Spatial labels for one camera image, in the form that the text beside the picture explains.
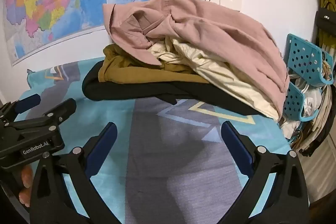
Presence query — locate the black bag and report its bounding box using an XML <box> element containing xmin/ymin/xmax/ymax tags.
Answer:
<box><xmin>315</xmin><ymin>10</ymin><xmax>336</xmax><ymax>37</ymax></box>

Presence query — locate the pink jacket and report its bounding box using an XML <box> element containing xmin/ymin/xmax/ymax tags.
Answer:
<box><xmin>102</xmin><ymin>0</ymin><xmax>290</xmax><ymax>122</ymax></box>

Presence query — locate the blue plastic basket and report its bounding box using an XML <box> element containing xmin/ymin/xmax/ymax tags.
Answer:
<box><xmin>285</xmin><ymin>34</ymin><xmax>334</xmax><ymax>86</ymax></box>
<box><xmin>283</xmin><ymin>81</ymin><xmax>323</xmax><ymax>122</ymax></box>

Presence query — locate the teal printed blanket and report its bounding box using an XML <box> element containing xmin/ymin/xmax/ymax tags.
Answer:
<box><xmin>20</xmin><ymin>60</ymin><xmax>292</xmax><ymax>224</ymax></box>

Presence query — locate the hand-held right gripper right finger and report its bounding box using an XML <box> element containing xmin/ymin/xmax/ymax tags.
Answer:
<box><xmin>221</xmin><ymin>121</ymin><xmax>310</xmax><ymax>224</ymax></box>

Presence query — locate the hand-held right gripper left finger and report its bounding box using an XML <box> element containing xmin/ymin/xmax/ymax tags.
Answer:
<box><xmin>30</xmin><ymin>122</ymin><xmax>118</xmax><ymax>224</ymax></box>

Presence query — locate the mustard garment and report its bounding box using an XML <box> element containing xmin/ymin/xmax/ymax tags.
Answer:
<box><xmin>98</xmin><ymin>44</ymin><xmax>210</xmax><ymax>85</ymax></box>

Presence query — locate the black garment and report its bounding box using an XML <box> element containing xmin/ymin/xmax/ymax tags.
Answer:
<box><xmin>82</xmin><ymin>60</ymin><xmax>268</xmax><ymax>117</ymax></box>

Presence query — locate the pile of cloth bags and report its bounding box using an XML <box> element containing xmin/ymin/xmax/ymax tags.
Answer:
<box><xmin>278</xmin><ymin>80</ymin><xmax>335</xmax><ymax>156</ymax></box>

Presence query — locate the cream garment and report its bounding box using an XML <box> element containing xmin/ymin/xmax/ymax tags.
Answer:
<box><xmin>147</xmin><ymin>35</ymin><xmax>282</xmax><ymax>119</ymax></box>

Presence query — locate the person's left hand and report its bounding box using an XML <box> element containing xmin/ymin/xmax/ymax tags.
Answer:
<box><xmin>18</xmin><ymin>165</ymin><xmax>34</xmax><ymax>203</ymax></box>

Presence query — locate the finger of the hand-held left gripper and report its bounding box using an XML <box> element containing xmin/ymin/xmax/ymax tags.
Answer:
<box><xmin>8</xmin><ymin>98</ymin><xmax>77</xmax><ymax>135</ymax></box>
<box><xmin>0</xmin><ymin>94</ymin><xmax>41</xmax><ymax>125</ymax></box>

